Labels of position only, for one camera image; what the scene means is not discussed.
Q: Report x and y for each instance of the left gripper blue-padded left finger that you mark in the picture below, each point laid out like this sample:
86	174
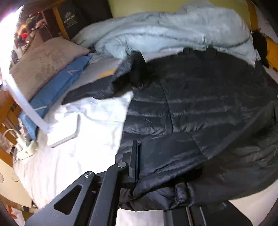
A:
92	199

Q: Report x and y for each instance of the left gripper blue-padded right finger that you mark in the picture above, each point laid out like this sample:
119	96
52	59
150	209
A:
214	214

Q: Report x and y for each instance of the black puffer jacket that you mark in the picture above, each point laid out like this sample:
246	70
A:
205	122

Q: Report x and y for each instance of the grey patterned bed sheet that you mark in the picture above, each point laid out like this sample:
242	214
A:
51	170

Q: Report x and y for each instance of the white desk lamp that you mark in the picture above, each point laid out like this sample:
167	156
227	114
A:
57	133

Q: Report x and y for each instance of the white power strip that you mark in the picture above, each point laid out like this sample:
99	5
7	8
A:
24	148

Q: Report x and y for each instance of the blue pillow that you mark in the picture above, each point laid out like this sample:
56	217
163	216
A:
48	97

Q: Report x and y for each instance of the beige pillow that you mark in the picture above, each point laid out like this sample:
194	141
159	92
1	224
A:
38	67

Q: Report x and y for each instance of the orange yellow cushion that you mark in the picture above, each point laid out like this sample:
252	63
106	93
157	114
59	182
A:
272	53

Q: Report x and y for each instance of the black cloth by cushion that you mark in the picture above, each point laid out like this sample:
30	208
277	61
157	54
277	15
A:
260	44

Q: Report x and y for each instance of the black garment bag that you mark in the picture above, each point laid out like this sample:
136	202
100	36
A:
76	15

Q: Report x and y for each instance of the light blue duvet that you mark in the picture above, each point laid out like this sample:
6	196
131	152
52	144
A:
198	25

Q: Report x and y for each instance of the wooden bed frame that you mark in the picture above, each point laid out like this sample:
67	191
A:
53	24

